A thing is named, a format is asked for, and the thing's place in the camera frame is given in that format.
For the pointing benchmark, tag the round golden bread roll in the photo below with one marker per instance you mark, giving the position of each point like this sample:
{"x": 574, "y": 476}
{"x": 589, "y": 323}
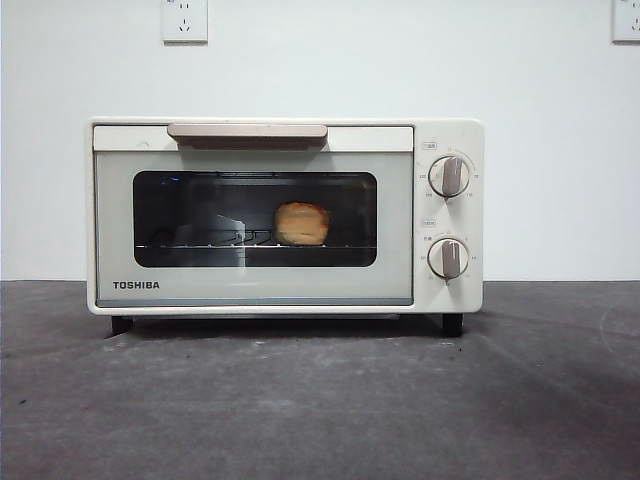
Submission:
{"x": 301, "y": 224}

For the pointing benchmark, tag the white Toshiba toaster oven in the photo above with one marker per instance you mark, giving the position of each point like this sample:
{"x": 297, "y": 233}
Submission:
{"x": 440, "y": 135}

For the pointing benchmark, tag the round timer knob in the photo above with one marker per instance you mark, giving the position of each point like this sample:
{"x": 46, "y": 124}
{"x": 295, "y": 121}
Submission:
{"x": 449, "y": 258}

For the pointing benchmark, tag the round temperature knob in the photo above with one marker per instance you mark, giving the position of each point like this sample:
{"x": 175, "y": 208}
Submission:
{"x": 451, "y": 176}

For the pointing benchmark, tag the white wall socket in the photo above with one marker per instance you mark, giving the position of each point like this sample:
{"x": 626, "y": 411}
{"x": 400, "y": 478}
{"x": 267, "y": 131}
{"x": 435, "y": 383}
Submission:
{"x": 185, "y": 22}
{"x": 627, "y": 22}

